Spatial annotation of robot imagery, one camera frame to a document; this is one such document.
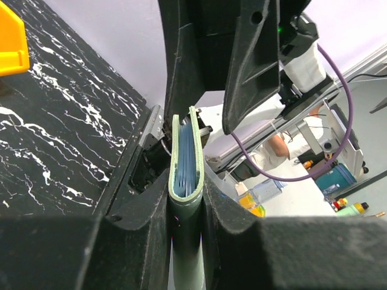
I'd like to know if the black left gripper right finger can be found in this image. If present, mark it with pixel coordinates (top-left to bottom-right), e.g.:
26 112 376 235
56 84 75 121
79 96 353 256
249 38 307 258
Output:
202 176 386 289

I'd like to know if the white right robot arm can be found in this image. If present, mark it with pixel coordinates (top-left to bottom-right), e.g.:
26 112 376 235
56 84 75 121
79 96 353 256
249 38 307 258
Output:
158 0 332 134

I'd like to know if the green card holder wallet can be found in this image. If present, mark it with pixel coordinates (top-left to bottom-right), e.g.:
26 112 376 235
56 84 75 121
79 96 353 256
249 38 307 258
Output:
168 106 204 289

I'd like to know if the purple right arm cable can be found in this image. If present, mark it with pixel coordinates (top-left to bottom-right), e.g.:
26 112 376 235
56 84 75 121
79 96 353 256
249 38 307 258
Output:
231 43 354 182

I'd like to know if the plastic water bottle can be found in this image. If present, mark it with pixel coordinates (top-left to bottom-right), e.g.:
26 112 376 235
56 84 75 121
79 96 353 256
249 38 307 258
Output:
235 179 287 208

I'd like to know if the teal container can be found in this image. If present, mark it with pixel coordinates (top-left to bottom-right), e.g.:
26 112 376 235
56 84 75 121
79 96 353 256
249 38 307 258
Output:
315 163 357 195

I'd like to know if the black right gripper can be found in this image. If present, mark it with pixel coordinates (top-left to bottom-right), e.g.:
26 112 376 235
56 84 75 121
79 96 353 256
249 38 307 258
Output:
222 0 319 135

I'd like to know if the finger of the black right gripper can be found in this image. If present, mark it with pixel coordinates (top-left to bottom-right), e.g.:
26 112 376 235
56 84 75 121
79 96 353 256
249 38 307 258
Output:
158 0 241 121

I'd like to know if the person in white shirt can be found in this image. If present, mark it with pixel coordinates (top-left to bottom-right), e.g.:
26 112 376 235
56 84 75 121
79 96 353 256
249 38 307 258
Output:
232 116 324 181

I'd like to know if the orange plastic bin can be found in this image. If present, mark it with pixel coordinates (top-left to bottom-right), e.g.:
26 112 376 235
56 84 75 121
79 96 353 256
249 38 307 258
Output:
0 1 30 77

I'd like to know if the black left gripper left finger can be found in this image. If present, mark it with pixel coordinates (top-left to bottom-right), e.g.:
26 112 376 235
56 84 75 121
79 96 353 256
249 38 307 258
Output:
1 171 171 289

